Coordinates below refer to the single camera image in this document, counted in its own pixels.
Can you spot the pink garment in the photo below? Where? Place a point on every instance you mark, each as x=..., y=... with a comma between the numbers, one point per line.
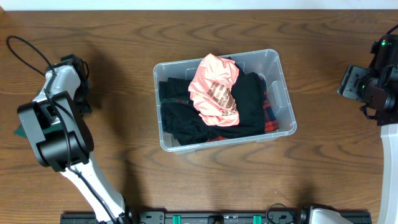
x=211, y=91

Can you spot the black hooded garment large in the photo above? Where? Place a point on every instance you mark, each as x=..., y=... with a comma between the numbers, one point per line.
x=248, y=105

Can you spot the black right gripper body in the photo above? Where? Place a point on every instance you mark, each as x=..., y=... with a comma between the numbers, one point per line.
x=357, y=74

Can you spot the black garment with tape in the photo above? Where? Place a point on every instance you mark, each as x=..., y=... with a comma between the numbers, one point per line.
x=178, y=115

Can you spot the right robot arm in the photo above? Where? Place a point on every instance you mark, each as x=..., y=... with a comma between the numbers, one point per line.
x=376, y=88

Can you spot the red black plaid shirt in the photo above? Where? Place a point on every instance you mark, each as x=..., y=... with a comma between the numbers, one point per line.
x=270, y=118

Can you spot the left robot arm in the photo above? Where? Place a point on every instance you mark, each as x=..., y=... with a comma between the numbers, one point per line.
x=60, y=139

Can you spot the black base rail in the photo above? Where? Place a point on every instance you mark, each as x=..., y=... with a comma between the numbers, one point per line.
x=277, y=213

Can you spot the dark green cloth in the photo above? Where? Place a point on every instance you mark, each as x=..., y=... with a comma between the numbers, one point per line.
x=21, y=130

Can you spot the clear plastic storage bin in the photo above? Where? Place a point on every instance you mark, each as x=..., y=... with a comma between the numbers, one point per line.
x=266, y=63

